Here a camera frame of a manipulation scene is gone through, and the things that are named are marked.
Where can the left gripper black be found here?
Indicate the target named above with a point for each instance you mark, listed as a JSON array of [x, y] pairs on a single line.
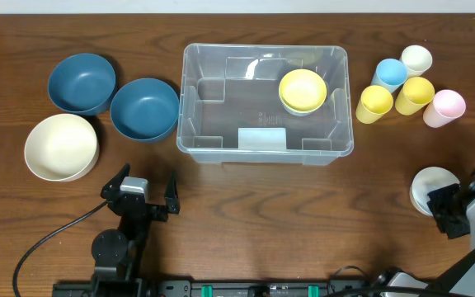
[[148, 209]]

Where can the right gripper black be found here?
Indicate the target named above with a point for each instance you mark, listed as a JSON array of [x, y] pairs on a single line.
[[446, 205]]

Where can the white small bowl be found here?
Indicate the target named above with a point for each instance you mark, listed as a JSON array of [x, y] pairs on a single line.
[[427, 180]]

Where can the pink cup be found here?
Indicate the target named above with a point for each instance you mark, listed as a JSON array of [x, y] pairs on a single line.
[[446, 106]]

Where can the yellow cup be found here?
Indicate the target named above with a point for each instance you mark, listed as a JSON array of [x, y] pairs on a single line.
[[375, 101], [416, 93]]

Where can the light blue cup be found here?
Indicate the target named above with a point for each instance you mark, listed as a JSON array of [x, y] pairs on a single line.
[[390, 74]]

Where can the grey small bowl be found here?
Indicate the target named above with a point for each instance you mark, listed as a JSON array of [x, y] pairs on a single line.
[[296, 112]]

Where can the yellow small bowl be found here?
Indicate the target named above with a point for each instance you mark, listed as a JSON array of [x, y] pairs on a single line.
[[302, 90]]

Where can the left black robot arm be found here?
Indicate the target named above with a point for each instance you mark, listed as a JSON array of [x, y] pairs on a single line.
[[118, 252]]

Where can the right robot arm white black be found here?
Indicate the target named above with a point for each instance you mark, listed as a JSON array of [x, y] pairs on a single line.
[[459, 279]]

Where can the dark blue bowl near container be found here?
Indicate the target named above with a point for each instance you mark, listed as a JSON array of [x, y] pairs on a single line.
[[145, 110]]

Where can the clear plastic storage container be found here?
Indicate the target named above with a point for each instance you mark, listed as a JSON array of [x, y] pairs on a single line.
[[230, 110]]

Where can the cream large bowl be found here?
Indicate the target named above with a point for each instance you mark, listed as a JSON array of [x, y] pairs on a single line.
[[62, 148]]

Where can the dark blue bowl far left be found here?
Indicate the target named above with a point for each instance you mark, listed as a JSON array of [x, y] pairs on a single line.
[[83, 84]]

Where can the cream cup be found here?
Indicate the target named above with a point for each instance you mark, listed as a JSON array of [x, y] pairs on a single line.
[[417, 59]]

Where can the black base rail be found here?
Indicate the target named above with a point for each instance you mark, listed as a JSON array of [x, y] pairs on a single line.
[[185, 288]]

